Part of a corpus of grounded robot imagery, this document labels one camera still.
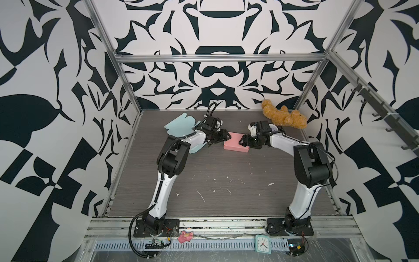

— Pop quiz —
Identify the pink paper box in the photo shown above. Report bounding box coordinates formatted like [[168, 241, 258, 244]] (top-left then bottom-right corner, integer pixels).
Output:
[[223, 132, 250, 153]]

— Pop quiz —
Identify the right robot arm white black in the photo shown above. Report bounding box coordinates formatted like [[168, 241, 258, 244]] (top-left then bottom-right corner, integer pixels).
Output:
[[239, 121, 333, 236]]

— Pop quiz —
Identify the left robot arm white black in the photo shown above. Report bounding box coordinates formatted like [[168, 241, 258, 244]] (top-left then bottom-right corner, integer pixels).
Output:
[[142, 113, 231, 235]]

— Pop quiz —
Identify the light blue flat paper box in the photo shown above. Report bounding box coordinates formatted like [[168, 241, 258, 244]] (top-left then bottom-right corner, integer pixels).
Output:
[[164, 113, 206, 154]]

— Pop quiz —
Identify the brown teddy bear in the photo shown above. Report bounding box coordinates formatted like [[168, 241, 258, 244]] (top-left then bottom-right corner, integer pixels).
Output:
[[261, 99, 308, 129]]

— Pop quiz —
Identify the teal square clock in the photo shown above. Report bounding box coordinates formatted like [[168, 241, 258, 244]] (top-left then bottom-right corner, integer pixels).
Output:
[[255, 235, 271, 254]]

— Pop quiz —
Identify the pink small toy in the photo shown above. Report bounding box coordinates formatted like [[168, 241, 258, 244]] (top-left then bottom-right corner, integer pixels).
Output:
[[178, 231, 194, 243]]

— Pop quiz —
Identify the small circuit board right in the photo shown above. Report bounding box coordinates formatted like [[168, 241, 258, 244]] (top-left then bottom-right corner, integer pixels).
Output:
[[287, 238, 309, 257]]

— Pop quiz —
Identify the small circuit board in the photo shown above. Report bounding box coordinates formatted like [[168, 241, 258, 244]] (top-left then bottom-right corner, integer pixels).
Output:
[[144, 238, 171, 250], [287, 238, 309, 257]]

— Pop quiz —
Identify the small circuit board left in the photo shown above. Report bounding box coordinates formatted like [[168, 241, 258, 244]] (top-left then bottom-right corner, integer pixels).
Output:
[[144, 238, 171, 250]]

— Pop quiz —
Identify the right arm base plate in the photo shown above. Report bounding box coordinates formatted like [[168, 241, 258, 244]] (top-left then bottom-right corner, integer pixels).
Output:
[[266, 216, 314, 236]]

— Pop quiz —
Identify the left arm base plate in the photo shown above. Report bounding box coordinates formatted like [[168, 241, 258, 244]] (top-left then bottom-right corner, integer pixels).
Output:
[[133, 219, 180, 238]]

